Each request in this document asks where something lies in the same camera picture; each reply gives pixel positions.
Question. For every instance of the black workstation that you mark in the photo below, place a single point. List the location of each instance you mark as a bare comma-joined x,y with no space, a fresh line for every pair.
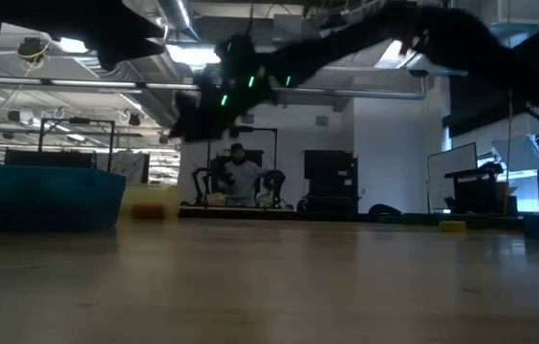
480,191

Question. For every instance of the teal plastic bin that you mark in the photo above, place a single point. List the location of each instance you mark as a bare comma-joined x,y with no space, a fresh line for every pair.
35,200

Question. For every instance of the long yellow wooden block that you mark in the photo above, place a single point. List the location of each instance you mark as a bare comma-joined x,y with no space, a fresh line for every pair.
452,227

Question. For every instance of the long green wooden block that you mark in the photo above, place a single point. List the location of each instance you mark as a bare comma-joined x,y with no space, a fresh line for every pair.
408,219

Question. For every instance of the black equipment case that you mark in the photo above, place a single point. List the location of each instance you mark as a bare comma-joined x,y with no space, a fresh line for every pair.
49,158

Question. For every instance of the person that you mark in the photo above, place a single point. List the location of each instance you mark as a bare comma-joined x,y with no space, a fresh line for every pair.
243,179

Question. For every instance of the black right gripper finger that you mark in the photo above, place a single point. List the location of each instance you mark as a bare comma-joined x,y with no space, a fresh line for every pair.
188,114
222,124

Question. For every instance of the black rig frame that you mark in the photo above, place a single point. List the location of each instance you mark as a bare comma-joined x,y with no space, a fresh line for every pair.
276,157
76,120

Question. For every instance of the black table frame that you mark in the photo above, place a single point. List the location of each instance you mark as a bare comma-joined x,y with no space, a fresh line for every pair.
322,215

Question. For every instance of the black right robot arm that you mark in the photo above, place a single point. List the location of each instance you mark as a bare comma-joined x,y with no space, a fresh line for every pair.
460,38

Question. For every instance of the silver ceiling duct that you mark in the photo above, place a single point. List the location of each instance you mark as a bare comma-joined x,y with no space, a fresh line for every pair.
176,16

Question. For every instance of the black cabinet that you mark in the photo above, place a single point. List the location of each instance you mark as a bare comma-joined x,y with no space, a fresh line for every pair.
331,181

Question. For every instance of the ceiling light panel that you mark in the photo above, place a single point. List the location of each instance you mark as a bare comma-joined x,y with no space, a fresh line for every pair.
193,55

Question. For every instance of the long ceiling pipe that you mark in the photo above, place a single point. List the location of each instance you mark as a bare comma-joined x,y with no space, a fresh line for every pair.
83,83

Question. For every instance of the grey ceiling unit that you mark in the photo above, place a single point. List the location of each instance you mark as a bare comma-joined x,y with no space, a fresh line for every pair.
293,28

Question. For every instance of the yellow translucent plastic bin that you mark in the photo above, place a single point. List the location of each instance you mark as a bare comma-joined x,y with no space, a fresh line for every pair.
150,196

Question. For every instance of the black background robot arm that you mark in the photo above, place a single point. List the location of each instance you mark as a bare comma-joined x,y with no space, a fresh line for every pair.
274,184
200,184

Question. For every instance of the whiteboard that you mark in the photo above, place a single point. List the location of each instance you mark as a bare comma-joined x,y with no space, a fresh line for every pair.
441,165

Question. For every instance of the small red wooden block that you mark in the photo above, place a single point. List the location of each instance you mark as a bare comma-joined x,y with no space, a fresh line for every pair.
147,212

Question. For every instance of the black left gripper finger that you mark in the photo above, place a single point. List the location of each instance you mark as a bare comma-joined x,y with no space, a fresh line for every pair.
116,24
116,55

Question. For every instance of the white patterned board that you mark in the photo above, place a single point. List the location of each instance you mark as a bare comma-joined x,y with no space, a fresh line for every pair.
126,167

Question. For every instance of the white hanging sheet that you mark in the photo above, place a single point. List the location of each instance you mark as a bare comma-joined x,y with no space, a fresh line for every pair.
518,153

